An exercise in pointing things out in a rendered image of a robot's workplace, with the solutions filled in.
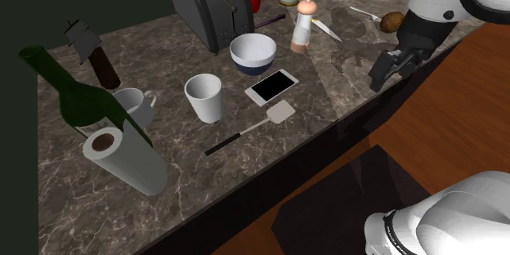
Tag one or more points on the dark green wine bottle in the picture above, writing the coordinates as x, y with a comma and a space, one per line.
85, 102

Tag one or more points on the silver knife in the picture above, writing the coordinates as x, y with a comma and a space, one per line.
327, 30

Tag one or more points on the white spoon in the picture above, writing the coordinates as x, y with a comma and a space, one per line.
364, 13

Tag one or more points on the pink and clear pepper grinder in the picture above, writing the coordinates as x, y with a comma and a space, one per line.
302, 27

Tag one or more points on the white and blue bowl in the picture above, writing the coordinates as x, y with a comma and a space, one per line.
252, 53

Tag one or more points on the dark grey toaster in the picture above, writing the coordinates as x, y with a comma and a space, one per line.
207, 3

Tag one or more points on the purple pen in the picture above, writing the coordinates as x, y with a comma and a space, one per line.
271, 20

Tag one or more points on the white paper towel roll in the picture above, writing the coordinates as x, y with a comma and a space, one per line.
131, 162

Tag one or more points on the brown kiwi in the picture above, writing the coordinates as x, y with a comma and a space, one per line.
391, 22

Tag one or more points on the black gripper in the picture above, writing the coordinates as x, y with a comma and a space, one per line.
424, 35

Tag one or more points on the white smartphone with black screen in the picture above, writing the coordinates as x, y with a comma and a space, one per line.
272, 86

